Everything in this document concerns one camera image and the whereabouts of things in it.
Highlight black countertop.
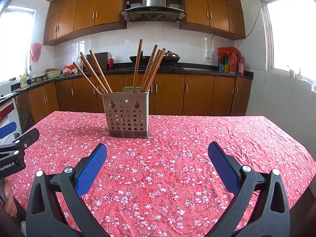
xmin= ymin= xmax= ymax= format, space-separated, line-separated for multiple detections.
xmin=9 ymin=63 xmax=255 ymax=94

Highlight sink faucet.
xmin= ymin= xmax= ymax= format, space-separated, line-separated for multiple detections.
xmin=29 ymin=65 xmax=35 ymax=84

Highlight black wok right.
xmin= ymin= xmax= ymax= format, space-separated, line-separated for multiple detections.
xmin=161 ymin=50 xmax=180 ymax=68

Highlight red bottle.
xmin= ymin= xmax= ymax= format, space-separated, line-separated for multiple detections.
xmin=108 ymin=55 xmax=114 ymax=69

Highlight red floral tablecloth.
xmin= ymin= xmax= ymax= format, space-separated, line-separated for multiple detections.
xmin=8 ymin=111 xmax=315 ymax=236

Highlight perforated steel chopstick holder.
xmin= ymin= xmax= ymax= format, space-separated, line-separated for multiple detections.
xmin=102 ymin=91 xmax=150 ymax=138

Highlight red white bag on counter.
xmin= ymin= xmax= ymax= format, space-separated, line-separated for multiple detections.
xmin=63 ymin=64 xmax=78 ymax=75

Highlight yellow detergent bottle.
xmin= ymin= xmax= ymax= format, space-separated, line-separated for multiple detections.
xmin=19 ymin=73 xmax=28 ymax=88

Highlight dark cutting board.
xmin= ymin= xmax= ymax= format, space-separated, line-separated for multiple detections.
xmin=87 ymin=52 xmax=108 ymax=70

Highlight black wok left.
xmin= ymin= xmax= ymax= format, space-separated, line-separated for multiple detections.
xmin=130 ymin=51 xmax=150 ymax=67

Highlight brown kitchen cabinets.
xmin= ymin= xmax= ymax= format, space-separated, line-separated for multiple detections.
xmin=43 ymin=0 xmax=246 ymax=45
xmin=14 ymin=73 xmax=252 ymax=132

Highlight green basin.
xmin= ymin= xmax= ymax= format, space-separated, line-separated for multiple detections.
xmin=46 ymin=69 xmax=62 ymax=79

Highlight person's left hand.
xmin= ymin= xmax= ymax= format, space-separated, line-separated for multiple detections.
xmin=3 ymin=180 xmax=17 ymax=217

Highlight brown lower kitchen cabinets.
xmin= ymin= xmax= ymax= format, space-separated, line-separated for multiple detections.
xmin=14 ymin=73 xmax=252 ymax=132

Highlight brown upper kitchen cabinets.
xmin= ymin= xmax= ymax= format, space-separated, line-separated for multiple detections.
xmin=43 ymin=0 xmax=246 ymax=45

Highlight red plastic bag on wall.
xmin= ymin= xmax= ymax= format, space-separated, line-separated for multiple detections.
xmin=30 ymin=42 xmax=42 ymax=62

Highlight black wok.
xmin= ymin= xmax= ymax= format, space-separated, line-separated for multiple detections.
xmin=130 ymin=51 xmax=150 ymax=67
xmin=161 ymin=50 xmax=180 ymax=68

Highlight steel range hood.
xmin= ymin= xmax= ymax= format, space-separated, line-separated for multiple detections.
xmin=122 ymin=0 xmax=185 ymax=22

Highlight red bags on counter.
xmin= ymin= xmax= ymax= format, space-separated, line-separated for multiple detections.
xmin=216 ymin=47 xmax=245 ymax=75

